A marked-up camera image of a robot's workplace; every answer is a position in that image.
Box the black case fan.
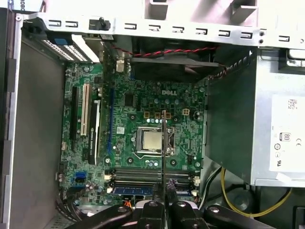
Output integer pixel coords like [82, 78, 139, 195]
[130, 38, 220, 83]

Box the silver CPU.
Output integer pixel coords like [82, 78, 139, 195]
[142, 130, 165, 151]

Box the gray power supply unit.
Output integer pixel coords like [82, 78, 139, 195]
[206, 46, 305, 188]

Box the black expansion slot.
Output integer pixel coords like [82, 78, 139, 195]
[70, 85, 80, 142]

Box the CPU socket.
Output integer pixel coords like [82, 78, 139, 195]
[137, 126, 177, 158]

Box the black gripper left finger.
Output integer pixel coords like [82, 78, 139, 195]
[78, 182, 165, 229]

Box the red black twisted wire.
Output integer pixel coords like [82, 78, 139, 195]
[111, 44, 218, 59]

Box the perforated metal slot cover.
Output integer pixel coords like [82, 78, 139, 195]
[71, 34, 100, 63]
[43, 39, 75, 62]

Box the black RAM slot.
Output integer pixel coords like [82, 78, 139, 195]
[112, 175, 191, 181]
[112, 168, 191, 175]
[112, 181, 191, 188]

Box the black PC case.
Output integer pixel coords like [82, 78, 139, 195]
[0, 7, 305, 229]

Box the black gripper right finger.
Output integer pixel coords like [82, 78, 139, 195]
[166, 178, 272, 229]

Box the black case latch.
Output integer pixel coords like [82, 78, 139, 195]
[88, 16, 112, 31]

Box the green RAM stick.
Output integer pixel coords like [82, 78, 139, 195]
[161, 110, 168, 189]

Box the RAM stick with blue label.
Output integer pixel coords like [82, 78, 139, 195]
[112, 187, 193, 197]

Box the white expansion slot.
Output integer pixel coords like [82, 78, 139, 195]
[80, 83, 91, 136]

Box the green motherboard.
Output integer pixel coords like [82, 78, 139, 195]
[59, 61, 208, 208]

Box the yellow wire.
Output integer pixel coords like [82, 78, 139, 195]
[220, 167, 293, 218]

